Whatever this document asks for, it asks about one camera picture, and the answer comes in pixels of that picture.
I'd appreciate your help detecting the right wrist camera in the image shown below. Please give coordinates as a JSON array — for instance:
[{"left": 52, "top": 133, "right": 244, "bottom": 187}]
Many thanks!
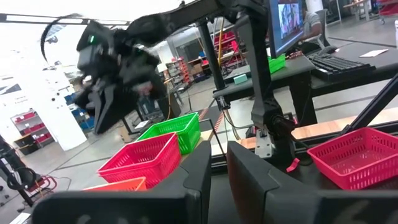
[{"left": 76, "top": 21, "right": 108, "bottom": 74}]

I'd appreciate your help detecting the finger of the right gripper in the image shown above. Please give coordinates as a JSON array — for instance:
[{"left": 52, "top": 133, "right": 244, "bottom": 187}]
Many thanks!
[
  {"left": 96, "top": 85, "right": 137, "bottom": 135},
  {"left": 93, "top": 83, "right": 108, "bottom": 125}
]

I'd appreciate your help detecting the black equipment stand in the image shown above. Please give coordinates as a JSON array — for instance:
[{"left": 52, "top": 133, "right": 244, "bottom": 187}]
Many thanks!
[{"left": 0, "top": 135, "right": 43, "bottom": 208}]

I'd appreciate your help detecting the storage rack with red bins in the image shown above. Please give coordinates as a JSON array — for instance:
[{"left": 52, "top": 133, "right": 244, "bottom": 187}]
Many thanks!
[{"left": 10, "top": 108, "right": 53, "bottom": 155}]

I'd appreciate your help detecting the silver aluminium bracket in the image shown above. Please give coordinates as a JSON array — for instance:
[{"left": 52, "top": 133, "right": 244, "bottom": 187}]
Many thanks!
[{"left": 254, "top": 128, "right": 275, "bottom": 159}]

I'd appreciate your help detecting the black hazard-striped floor mat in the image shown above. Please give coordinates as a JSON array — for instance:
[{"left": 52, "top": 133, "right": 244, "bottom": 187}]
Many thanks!
[{"left": 198, "top": 105, "right": 225, "bottom": 133}]

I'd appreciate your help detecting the white paper sheet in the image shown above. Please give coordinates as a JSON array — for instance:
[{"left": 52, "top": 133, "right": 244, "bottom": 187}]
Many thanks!
[{"left": 358, "top": 49, "right": 389, "bottom": 58}]

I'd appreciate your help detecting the black camera cable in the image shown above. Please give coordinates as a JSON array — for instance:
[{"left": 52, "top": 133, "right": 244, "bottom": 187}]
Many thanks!
[{"left": 40, "top": 13, "right": 85, "bottom": 63}]

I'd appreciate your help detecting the dark grey desk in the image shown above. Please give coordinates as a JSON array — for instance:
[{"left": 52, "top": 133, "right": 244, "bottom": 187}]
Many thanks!
[{"left": 213, "top": 41, "right": 398, "bottom": 127}]

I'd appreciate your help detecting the red plastic clip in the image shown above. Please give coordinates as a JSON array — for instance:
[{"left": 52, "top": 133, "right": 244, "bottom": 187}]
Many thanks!
[{"left": 285, "top": 157, "right": 301, "bottom": 173}]

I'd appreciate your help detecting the green plastic basket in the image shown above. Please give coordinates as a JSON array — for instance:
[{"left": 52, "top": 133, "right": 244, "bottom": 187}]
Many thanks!
[{"left": 136, "top": 111, "right": 202, "bottom": 156}]

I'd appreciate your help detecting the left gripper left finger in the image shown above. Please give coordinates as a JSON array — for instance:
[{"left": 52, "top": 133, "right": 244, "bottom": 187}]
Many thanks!
[{"left": 30, "top": 140, "right": 213, "bottom": 224}]

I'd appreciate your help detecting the red plastic basket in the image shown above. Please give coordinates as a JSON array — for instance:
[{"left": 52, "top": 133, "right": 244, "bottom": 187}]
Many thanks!
[
  {"left": 307, "top": 126, "right": 398, "bottom": 191},
  {"left": 96, "top": 132, "right": 182, "bottom": 190}
]

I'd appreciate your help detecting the black aluminium rig frame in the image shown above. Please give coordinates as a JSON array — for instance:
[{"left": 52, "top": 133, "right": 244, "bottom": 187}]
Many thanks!
[{"left": 195, "top": 18, "right": 398, "bottom": 169}]

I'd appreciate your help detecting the linear ceiling light fixture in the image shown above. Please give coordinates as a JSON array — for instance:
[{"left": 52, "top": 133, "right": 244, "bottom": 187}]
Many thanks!
[{"left": 0, "top": 12, "right": 131, "bottom": 26}]

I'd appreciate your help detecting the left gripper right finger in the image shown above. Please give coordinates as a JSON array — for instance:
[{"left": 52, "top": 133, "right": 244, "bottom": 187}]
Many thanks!
[{"left": 226, "top": 140, "right": 398, "bottom": 224}]

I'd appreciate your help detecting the orange plastic basket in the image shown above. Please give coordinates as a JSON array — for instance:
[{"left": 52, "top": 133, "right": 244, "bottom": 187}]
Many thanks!
[{"left": 82, "top": 176, "right": 147, "bottom": 192}]

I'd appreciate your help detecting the black keyboard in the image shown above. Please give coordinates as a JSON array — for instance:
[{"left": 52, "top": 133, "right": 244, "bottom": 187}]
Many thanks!
[{"left": 307, "top": 52, "right": 377, "bottom": 83}]

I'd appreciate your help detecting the person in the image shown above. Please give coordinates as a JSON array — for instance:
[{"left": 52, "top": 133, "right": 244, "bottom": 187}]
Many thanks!
[{"left": 301, "top": 1, "right": 325, "bottom": 47}]

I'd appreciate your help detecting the lit computer monitor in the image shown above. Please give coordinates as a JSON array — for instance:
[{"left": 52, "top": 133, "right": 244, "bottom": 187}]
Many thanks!
[{"left": 267, "top": 0, "right": 305, "bottom": 59}]

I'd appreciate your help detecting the small green bin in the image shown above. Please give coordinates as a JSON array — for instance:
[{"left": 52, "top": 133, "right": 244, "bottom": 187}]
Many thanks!
[{"left": 267, "top": 54, "right": 287, "bottom": 75}]

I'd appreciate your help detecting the teal box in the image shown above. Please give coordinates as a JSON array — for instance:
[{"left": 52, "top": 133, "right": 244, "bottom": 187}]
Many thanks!
[{"left": 233, "top": 73, "right": 249, "bottom": 85}]

